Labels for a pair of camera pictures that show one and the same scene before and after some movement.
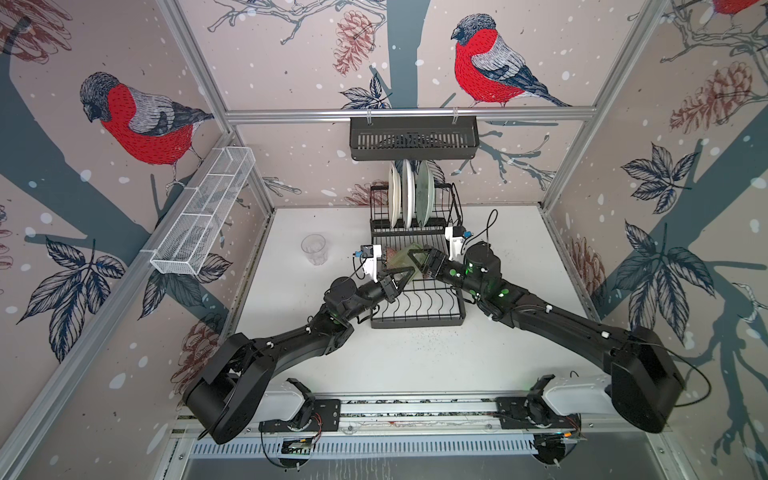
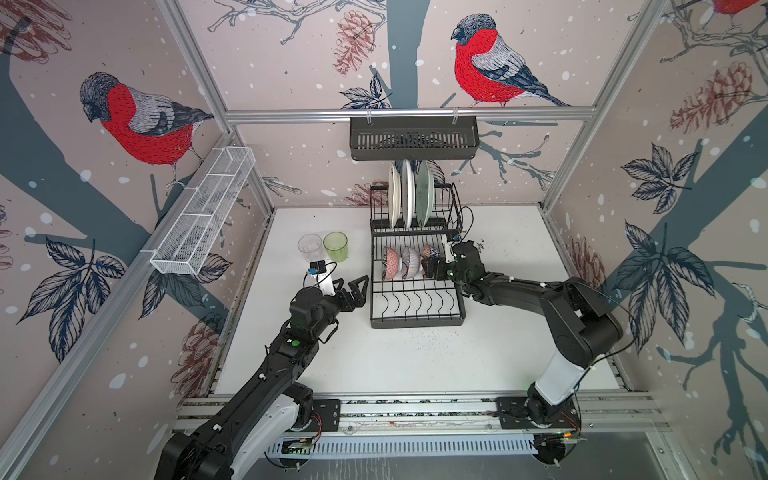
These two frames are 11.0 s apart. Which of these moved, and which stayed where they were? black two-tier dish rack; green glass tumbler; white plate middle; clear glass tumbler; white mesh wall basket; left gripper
Moved: left gripper; green glass tumbler
Stayed: black two-tier dish rack; clear glass tumbler; white plate middle; white mesh wall basket
